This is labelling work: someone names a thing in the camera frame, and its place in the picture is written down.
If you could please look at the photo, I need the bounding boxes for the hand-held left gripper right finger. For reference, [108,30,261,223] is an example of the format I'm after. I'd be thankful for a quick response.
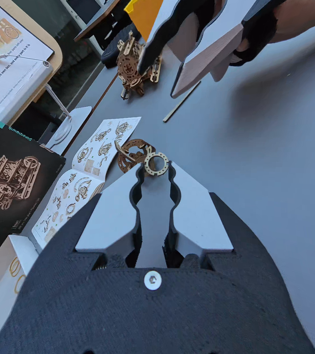
[162,161,234,268]

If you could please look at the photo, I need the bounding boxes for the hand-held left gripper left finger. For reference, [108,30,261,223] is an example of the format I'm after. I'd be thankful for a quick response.
[75,163,145,268]

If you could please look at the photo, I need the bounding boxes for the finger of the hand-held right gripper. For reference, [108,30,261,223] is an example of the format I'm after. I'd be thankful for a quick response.
[138,0,225,76]
[171,0,259,98]

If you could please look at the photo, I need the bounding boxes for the small wooden model assembly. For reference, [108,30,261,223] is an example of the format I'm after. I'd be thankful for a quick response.
[115,139,156,175]

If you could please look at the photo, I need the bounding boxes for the pale wooden ring part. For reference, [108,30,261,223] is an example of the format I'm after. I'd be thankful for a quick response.
[144,152,169,176]

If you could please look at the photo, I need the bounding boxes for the large wooden model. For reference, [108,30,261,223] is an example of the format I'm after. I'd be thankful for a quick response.
[116,30,162,100]

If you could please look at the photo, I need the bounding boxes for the black model kit box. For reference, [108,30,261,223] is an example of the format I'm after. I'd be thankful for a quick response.
[0,111,66,231]

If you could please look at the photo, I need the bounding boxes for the person's right hand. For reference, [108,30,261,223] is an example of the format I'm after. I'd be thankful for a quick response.
[269,0,315,43]

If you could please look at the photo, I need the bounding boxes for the yellow plastic bin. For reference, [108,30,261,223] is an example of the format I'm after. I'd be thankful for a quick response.
[124,0,164,42]

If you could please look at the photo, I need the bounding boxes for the open instruction booklet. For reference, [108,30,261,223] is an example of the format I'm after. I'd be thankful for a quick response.
[32,117,142,249]

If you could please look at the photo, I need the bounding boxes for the thin wooden stick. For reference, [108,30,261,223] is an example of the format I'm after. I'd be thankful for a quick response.
[162,81,202,123]

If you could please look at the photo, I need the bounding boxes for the black mesh chair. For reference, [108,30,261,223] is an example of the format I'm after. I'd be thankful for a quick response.
[101,28,144,70]

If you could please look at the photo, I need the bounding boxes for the grey desk with wooden edge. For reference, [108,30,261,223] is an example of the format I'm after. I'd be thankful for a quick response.
[74,0,120,42]

